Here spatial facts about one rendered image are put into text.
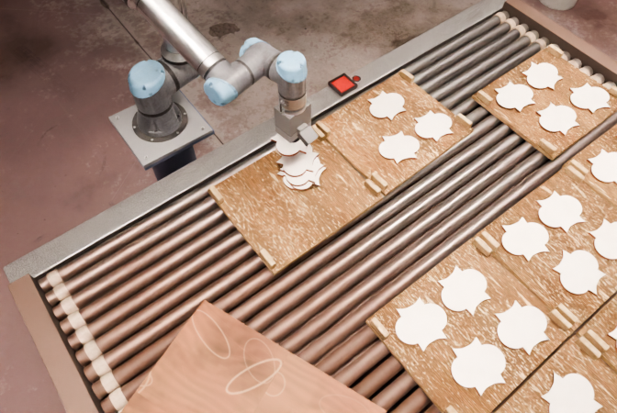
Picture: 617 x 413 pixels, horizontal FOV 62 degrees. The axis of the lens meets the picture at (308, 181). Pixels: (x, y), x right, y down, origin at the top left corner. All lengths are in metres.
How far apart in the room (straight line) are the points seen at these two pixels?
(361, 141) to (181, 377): 0.90
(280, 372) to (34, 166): 2.18
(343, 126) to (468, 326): 0.74
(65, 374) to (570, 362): 1.25
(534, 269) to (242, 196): 0.86
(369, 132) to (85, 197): 1.67
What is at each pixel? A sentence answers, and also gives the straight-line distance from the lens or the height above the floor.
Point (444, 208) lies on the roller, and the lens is 1.62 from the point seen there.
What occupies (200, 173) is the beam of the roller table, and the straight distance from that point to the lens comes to 1.67.
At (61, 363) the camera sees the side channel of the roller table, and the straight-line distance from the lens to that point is 1.48.
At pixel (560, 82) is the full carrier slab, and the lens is 2.09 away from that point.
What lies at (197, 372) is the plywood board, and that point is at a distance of 1.28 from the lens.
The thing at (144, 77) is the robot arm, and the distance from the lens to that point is 1.71.
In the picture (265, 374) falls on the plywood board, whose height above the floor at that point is 1.04.
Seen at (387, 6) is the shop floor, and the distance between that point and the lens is 3.78.
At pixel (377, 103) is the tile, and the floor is 0.95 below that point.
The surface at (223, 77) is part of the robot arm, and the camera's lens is 1.30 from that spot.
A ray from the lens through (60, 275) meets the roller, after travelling 1.61.
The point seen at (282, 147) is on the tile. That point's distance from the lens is 1.51.
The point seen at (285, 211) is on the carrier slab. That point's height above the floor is 0.94.
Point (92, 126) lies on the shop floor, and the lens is 3.19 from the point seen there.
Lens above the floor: 2.26
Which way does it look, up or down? 56 degrees down
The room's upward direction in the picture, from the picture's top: 1 degrees clockwise
